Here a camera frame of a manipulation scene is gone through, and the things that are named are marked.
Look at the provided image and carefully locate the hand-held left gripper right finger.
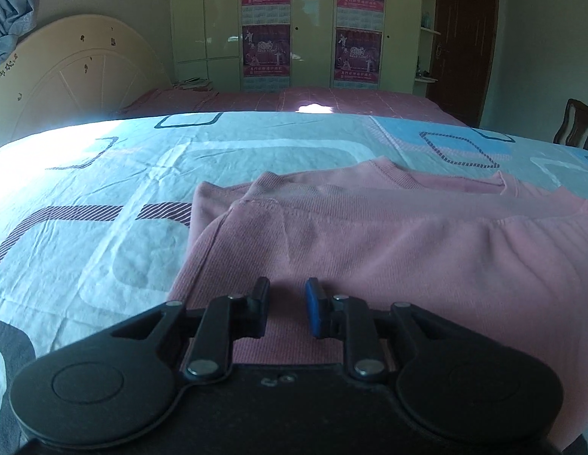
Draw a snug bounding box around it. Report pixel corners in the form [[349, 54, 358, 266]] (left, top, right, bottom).
[[304, 276, 461, 383]]

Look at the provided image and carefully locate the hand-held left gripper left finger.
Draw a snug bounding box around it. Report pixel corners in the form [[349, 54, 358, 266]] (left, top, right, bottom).
[[109, 276, 272, 383]]

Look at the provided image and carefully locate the pink sweatshirt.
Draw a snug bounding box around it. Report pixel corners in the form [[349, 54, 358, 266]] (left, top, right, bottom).
[[173, 157, 588, 451]]

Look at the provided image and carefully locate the patterned light blue bed sheet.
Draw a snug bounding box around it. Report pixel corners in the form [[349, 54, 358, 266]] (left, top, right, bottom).
[[0, 111, 588, 455]]

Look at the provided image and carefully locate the pink checked bed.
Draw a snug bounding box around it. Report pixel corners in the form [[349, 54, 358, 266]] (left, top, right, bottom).
[[116, 86, 468, 127]]

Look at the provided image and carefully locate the cream wardrobe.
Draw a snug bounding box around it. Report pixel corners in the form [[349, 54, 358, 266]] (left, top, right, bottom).
[[168, 0, 532, 96]]

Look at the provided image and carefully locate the cream arched headboard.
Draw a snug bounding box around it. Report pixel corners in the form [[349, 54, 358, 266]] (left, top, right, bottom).
[[0, 14, 170, 150]]

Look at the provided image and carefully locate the cream corner shelf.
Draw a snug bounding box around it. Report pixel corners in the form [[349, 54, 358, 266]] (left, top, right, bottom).
[[412, 0, 444, 97]]

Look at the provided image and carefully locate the dark wooden door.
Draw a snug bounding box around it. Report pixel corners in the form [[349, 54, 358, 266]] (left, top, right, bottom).
[[425, 0, 500, 127]]

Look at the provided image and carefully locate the dark wooden chair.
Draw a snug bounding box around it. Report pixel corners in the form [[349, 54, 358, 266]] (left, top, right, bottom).
[[552, 98, 588, 150]]

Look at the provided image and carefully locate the grey-blue curtain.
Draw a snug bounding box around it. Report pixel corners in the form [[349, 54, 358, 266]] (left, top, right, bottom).
[[0, 0, 43, 73]]

